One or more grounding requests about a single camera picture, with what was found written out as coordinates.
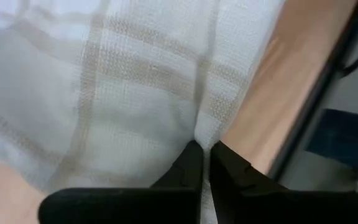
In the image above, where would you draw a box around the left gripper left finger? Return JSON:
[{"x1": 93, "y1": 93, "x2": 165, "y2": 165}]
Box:
[{"x1": 39, "y1": 140, "x2": 204, "y2": 224}]

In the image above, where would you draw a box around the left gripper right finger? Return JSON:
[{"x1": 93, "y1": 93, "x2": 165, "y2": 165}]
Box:
[{"x1": 209, "y1": 140, "x2": 358, "y2": 224}]

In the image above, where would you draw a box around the white checked towel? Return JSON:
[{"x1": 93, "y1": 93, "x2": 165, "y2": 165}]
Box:
[{"x1": 0, "y1": 0, "x2": 287, "y2": 224}]

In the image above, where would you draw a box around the navy blue seat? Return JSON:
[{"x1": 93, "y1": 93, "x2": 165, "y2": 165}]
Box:
[{"x1": 305, "y1": 108, "x2": 358, "y2": 170}]

